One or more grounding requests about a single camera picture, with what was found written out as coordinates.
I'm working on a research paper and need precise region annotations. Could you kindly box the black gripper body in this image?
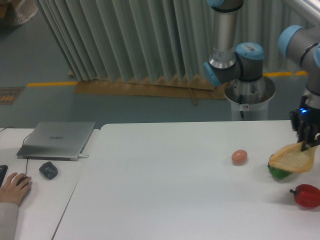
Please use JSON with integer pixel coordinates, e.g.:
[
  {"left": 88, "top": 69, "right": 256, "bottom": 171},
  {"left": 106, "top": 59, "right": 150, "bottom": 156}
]
[{"left": 289, "top": 95, "right": 320, "bottom": 143}]

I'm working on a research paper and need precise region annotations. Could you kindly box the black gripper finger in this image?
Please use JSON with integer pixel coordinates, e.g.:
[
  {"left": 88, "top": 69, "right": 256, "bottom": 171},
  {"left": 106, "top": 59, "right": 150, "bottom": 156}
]
[
  {"left": 310, "top": 126, "right": 320, "bottom": 147},
  {"left": 301, "top": 124, "right": 312, "bottom": 152}
]

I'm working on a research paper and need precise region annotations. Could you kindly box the toast bread slice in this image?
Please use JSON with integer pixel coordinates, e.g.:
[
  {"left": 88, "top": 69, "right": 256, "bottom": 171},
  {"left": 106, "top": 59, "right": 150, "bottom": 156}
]
[{"left": 268, "top": 142, "right": 318, "bottom": 173}]

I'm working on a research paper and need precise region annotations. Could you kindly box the black computer mouse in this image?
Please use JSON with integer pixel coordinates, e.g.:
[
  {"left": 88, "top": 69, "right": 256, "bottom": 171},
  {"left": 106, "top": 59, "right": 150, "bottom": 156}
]
[{"left": 15, "top": 175, "right": 31, "bottom": 198}]

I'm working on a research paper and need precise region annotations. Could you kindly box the grey sleeved forearm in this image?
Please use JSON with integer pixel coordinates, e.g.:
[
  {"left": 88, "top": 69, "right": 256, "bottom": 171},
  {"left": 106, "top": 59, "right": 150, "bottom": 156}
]
[{"left": 0, "top": 202, "right": 19, "bottom": 240}]

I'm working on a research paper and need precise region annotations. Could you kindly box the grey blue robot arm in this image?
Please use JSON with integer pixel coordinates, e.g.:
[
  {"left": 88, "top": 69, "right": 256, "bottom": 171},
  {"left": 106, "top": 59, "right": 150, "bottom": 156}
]
[{"left": 203, "top": 0, "right": 320, "bottom": 150}]

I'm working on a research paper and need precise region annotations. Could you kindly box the person's bare hand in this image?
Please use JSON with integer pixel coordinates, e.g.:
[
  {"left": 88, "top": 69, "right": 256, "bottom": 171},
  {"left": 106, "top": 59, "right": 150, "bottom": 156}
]
[{"left": 0, "top": 172, "right": 27, "bottom": 207}]

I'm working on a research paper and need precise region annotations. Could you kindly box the green bell pepper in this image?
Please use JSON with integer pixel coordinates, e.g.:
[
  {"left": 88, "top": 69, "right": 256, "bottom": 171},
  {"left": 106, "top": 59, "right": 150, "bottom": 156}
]
[{"left": 267, "top": 164, "right": 292, "bottom": 180}]

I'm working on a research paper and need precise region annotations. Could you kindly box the red bell pepper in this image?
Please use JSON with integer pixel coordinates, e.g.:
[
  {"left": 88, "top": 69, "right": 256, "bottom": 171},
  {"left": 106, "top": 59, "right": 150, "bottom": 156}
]
[{"left": 289, "top": 184, "right": 320, "bottom": 208}]

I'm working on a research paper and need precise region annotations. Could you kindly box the brown egg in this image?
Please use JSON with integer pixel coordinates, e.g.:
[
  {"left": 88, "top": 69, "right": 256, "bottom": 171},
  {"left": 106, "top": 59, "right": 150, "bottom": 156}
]
[{"left": 231, "top": 149, "right": 248, "bottom": 165}]

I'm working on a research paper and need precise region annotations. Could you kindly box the brown cardboard sheet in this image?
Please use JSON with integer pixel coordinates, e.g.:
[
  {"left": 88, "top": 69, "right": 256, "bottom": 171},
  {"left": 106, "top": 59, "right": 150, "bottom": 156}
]
[{"left": 73, "top": 74, "right": 226, "bottom": 101}]

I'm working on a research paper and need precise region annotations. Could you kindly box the grey green pleated curtain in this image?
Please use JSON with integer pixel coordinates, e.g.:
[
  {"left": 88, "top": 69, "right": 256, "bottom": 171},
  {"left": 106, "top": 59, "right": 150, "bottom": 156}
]
[{"left": 34, "top": 0, "right": 308, "bottom": 83}]

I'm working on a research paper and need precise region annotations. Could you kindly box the white usb plug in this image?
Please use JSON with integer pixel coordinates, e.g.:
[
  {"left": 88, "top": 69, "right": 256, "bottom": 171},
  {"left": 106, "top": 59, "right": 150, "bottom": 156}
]
[{"left": 78, "top": 154, "right": 89, "bottom": 159}]

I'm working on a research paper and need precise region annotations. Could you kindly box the silver closed laptop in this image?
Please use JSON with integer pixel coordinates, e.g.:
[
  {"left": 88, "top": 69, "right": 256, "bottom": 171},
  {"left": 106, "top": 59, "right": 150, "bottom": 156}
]
[{"left": 16, "top": 121, "right": 95, "bottom": 161}]

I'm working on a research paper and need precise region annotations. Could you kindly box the black small controller device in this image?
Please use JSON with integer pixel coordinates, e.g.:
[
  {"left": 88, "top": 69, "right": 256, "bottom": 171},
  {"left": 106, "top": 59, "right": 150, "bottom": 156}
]
[{"left": 39, "top": 161, "right": 59, "bottom": 180}]

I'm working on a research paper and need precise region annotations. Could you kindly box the black keyboard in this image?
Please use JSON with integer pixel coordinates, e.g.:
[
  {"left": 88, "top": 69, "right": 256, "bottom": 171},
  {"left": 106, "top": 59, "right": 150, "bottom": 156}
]
[{"left": 0, "top": 165, "right": 8, "bottom": 187}]

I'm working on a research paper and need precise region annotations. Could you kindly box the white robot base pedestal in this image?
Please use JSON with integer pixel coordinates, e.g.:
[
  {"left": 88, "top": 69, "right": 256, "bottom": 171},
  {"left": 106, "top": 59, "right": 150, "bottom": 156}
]
[{"left": 224, "top": 76, "right": 276, "bottom": 121}]

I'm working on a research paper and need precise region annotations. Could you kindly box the black mouse cable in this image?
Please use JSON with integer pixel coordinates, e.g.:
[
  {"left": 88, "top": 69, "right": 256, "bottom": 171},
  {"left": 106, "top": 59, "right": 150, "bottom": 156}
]
[{"left": 0, "top": 126, "right": 34, "bottom": 177}]

